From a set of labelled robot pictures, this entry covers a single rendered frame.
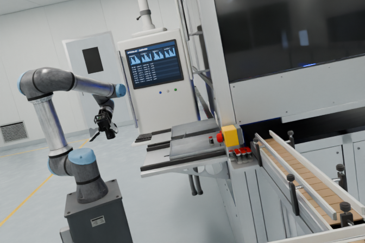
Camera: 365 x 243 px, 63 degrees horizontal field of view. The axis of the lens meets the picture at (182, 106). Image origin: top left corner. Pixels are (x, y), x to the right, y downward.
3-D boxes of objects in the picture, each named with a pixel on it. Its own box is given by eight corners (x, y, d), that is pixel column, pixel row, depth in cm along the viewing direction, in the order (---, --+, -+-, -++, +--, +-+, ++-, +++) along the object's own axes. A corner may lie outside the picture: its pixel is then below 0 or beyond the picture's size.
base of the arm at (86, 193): (76, 206, 137) (70, 187, 135) (77, 194, 151) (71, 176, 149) (109, 196, 141) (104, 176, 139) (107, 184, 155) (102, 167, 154)
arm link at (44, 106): (70, 181, 143) (29, 70, 130) (50, 180, 150) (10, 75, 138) (88, 168, 153) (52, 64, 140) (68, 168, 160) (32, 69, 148)
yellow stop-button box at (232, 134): (240, 139, 130) (237, 123, 129) (244, 144, 123) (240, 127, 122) (222, 142, 130) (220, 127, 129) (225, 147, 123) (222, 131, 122)
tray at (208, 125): (222, 121, 199) (221, 115, 198) (229, 130, 173) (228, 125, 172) (172, 131, 199) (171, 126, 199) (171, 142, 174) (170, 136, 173)
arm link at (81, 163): (87, 183, 136) (79, 154, 134) (67, 181, 143) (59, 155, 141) (105, 171, 146) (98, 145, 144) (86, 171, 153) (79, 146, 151)
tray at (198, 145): (232, 134, 165) (231, 128, 165) (242, 149, 140) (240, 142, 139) (171, 147, 166) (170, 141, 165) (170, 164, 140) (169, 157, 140)
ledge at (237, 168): (259, 155, 133) (258, 152, 133) (268, 166, 120) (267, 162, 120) (228, 162, 133) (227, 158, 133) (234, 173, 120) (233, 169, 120)
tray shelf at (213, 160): (222, 122, 204) (221, 119, 204) (245, 157, 135) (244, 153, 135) (153, 136, 205) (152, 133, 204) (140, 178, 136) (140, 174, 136)
